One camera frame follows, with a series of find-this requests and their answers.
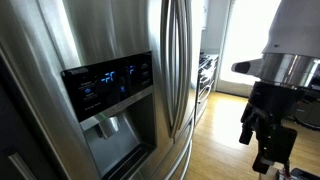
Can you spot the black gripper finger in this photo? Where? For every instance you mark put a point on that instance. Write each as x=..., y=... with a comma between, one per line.
x=247, y=126
x=276, y=146

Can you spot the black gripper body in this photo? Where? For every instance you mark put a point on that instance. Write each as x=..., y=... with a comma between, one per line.
x=275, y=98

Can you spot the black steel kitchen stove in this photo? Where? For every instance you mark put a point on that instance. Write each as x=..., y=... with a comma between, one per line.
x=205, y=83

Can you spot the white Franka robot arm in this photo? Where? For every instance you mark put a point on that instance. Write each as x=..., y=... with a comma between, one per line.
x=293, y=26

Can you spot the grey water dispenser recess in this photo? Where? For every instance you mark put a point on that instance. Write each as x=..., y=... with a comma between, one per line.
x=116, y=143

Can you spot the steel freezer drawer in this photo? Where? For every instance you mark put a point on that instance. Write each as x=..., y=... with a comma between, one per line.
x=173, y=156

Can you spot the dark cabinet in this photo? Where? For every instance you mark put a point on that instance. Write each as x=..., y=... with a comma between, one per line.
x=16, y=140

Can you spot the steel refrigerator door with dispenser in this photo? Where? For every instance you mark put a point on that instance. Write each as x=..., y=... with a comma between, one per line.
x=100, y=30

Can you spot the black and red tool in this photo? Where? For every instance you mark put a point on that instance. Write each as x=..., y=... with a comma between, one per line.
x=301, y=173

